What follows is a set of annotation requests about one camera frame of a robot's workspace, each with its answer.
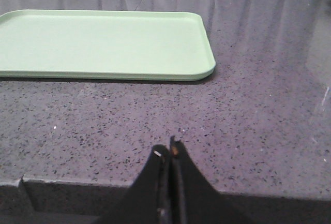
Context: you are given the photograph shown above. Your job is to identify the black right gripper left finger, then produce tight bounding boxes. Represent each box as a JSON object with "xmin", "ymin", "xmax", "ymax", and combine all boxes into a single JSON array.
[{"xmin": 100, "ymin": 145, "xmax": 171, "ymax": 223}]

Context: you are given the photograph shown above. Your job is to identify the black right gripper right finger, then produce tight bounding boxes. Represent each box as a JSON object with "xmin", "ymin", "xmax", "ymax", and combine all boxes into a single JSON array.
[{"xmin": 170, "ymin": 136, "xmax": 243, "ymax": 223}]

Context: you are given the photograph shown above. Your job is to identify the light green plastic tray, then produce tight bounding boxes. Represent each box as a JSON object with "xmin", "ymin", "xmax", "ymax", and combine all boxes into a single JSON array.
[{"xmin": 1, "ymin": 9, "xmax": 216, "ymax": 81}]

